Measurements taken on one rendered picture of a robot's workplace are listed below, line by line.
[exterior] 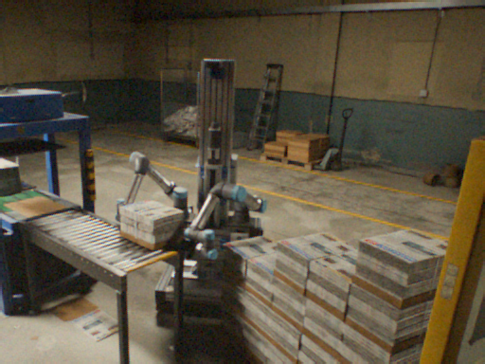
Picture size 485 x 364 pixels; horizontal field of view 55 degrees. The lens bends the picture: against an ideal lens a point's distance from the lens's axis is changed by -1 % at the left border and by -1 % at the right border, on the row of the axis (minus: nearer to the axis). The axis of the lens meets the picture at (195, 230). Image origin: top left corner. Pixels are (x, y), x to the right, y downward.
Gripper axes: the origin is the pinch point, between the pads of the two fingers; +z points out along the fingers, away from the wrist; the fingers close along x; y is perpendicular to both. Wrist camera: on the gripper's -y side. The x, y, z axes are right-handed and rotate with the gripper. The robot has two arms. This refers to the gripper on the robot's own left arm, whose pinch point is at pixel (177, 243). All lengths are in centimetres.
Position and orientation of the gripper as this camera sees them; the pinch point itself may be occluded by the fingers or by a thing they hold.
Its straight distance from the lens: 334.4
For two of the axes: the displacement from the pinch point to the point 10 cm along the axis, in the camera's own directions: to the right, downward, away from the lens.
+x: -6.9, 2.6, -6.8
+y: 0.1, -9.3, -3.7
